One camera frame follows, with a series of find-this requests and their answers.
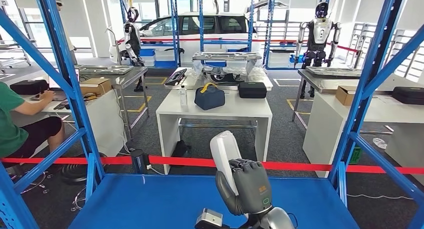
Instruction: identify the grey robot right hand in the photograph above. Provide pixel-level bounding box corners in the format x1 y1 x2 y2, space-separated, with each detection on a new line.
215 158 273 217

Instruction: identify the white plastic shell part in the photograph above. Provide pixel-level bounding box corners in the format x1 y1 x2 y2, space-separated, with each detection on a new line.
209 130 243 197

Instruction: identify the blue metal shelf rack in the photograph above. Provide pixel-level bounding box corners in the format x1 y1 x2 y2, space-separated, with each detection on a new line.
198 0 257 68
261 0 327 70
0 0 424 229
117 0 181 69

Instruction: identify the black car part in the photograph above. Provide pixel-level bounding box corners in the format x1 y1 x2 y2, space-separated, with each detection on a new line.
203 68 246 86

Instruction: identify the red barrier tape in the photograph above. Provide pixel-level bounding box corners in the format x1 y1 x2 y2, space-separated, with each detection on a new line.
0 155 424 176

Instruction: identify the white table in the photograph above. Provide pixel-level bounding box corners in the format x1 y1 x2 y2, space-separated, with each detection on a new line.
9 88 126 158
302 88 424 187
155 88 274 175

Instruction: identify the black hard case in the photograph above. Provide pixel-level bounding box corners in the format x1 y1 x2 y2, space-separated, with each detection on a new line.
238 81 268 100
391 86 424 106
9 79 50 96

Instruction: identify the green plastic crate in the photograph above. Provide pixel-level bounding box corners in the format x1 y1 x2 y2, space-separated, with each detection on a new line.
349 146 362 165

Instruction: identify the cardboard box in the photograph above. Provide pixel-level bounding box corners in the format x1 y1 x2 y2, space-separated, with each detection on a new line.
79 77 113 97
335 85 359 107

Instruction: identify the crumpled plastic wrap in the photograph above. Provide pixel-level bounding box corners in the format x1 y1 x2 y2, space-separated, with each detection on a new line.
372 137 388 150

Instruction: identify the grey metal fixture plate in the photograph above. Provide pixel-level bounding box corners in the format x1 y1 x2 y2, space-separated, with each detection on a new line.
192 51 263 68
78 65 135 76
305 65 364 78

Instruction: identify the black slotted tray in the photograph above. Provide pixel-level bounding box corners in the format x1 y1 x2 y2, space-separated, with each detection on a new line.
164 68 188 87

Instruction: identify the white car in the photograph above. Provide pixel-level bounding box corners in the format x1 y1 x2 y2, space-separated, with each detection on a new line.
109 0 289 64

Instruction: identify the silver black humanoid robot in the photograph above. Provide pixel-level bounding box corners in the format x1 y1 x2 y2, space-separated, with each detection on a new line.
294 2 342 99

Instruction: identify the black round stanchion base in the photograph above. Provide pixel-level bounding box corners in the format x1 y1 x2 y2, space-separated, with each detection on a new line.
61 152 107 185

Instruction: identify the chrome swivel chair base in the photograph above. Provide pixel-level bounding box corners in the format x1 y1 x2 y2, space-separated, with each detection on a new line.
70 186 88 212

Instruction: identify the black white humanoid robot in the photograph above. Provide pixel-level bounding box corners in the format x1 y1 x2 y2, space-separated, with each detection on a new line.
119 7 149 93

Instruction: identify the laptop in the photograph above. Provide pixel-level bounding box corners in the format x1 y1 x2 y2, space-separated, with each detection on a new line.
47 67 80 91

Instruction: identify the person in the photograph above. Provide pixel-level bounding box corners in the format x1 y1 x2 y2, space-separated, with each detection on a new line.
0 81 66 176

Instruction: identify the navy bag yellow handle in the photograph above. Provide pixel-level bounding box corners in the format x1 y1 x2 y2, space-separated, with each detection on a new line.
194 82 226 111

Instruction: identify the black barrier post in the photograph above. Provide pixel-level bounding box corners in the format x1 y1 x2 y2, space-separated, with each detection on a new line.
130 148 150 175

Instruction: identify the white floor cable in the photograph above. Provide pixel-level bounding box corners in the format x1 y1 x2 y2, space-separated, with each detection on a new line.
346 193 405 201

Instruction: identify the white metal frame rack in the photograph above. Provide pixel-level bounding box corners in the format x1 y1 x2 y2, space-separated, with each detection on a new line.
385 28 424 83
344 22 369 68

